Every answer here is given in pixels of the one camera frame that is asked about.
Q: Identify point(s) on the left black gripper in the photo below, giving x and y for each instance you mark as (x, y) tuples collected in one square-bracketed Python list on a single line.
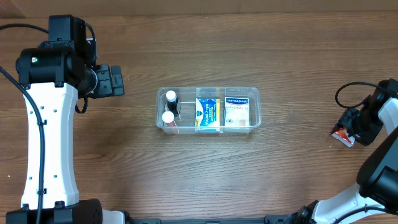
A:
[(116, 80)]

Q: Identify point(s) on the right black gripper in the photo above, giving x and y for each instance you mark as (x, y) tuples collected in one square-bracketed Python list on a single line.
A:
[(349, 125)]

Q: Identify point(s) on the red medicine box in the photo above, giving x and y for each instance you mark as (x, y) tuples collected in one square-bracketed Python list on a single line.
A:
[(342, 135)]

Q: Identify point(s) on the black bottle white cap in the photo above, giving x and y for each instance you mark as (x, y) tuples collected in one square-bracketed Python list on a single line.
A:
[(173, 102)]

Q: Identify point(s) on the orange bottle white cap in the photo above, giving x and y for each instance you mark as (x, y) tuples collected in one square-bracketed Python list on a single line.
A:
[(168, 118)]

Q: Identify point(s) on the blue Vicks VapoDrops box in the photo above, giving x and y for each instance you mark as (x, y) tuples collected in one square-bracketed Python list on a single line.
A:
[(207, 112)]

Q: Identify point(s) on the white Hansaplast plaster box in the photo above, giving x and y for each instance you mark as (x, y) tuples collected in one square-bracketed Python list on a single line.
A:
[(236, 111)]

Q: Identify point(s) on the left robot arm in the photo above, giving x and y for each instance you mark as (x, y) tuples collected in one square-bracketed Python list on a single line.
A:
[(52, 81)]

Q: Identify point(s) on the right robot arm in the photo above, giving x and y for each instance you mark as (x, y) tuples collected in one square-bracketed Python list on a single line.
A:
[(375, 190)]

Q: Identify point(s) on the clear plastic container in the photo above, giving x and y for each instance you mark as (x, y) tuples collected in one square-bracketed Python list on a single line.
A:
[(186, 119)]

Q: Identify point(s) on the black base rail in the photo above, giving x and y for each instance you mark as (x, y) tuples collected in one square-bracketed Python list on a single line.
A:
[(268, 219)]

